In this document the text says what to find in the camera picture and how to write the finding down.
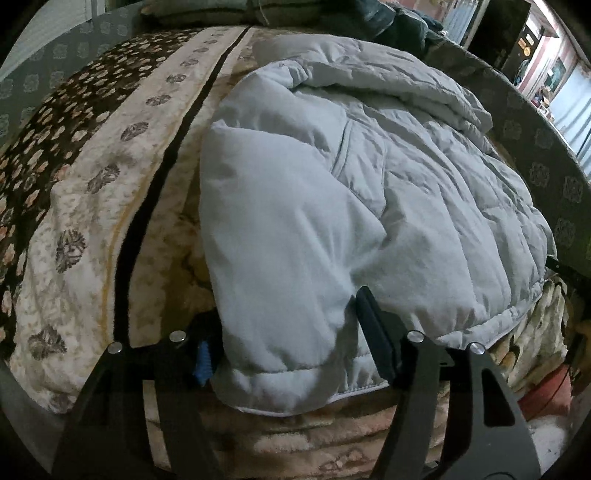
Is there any light blue padded jacket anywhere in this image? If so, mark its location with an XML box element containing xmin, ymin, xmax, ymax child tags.
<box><xmin>199</xmin><ymin>34</ymin><xmax>556</xmax><ymax>416</ymax></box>

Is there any floral patterned bed blanket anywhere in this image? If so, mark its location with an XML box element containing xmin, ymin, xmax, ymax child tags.
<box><xmin>1</xmin><ymin>27</ymin><xmax>568</xmax><ymax>479</ymax></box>

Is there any grey patterned bed cover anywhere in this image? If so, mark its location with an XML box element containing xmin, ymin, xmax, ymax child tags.
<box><xmin>1</xmin><ymin>5</ymin><xmax>590</xmax><ymax>276</ymax></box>

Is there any light blue curtain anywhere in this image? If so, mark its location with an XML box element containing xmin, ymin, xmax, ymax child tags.
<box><xmin>550</xmin><ymin>63</ymin><xmax>591</xmax><ymax>179</ymax></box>

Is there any black open door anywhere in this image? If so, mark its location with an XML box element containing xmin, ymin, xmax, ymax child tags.
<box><xmin>464</xmin><ymin>0</ymin><xmax>539</xmax><ymax>85</ymax></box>

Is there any dark navy striped quilt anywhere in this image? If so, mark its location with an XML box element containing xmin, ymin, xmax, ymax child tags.
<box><xmin>321</xmin><ymin>0</ymin><xmax>444</xmax><ymax>58</ymax></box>

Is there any grey blue folded quilt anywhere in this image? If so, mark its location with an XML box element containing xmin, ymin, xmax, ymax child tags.
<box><xmin>140</xmin><ymin>0</ymin><xmax>363</xmax><ymax>27</ymax></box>

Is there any white sliding wardrobe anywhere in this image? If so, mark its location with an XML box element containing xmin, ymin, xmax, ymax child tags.
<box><xmin>1</xmin><ymin>0</ymin><xmax>108</xmax><ymax>80</ymax></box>

